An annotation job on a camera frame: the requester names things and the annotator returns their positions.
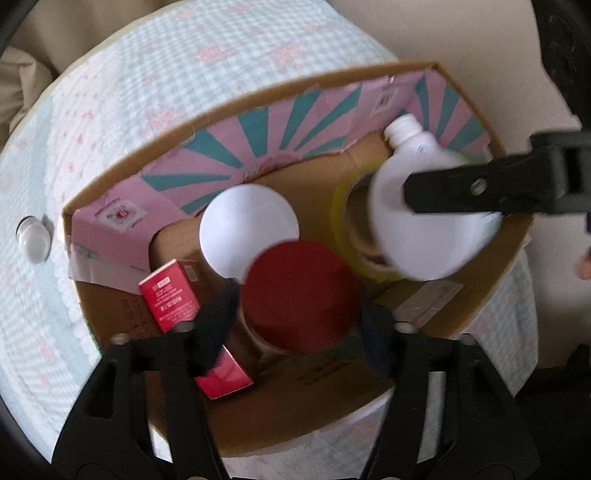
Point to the black cap small white bottle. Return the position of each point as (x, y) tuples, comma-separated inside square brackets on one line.
[(33, 240)]

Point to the blue checkered floral bedsheet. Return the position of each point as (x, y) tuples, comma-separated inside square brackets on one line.
[(236, 91)]

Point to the clear tape roll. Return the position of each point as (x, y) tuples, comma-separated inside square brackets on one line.
[(350, 222)]

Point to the red medicine box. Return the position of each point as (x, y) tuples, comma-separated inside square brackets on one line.
[(184, 318)]

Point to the cardboard box pink lining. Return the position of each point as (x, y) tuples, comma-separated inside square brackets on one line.
[(298, 138)]

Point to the tall white pill bottle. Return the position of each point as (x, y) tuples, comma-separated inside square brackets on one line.
[(421, 230)]

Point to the beige curtain right panel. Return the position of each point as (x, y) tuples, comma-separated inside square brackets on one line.
[(59, 32)]

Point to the red lid jar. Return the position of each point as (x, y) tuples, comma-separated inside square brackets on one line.
[(300, 297)]

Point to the beige curtain left panel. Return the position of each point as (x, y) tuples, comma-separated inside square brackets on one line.
[(23, 80)]

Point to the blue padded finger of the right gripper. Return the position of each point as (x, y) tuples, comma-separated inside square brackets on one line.
[(552, 178)]

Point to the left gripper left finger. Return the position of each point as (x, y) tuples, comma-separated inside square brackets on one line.
[(188, 351)]

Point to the beige curtain panel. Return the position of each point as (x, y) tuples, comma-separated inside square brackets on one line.
[(59, 32), (23, 80)]

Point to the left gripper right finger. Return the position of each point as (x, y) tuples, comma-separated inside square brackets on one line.
[(409, 357)]

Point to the person's right hand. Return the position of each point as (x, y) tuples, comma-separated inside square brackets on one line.
[(583, 268)]

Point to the white lid round jar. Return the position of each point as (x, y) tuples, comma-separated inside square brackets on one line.
[(242, 222)]

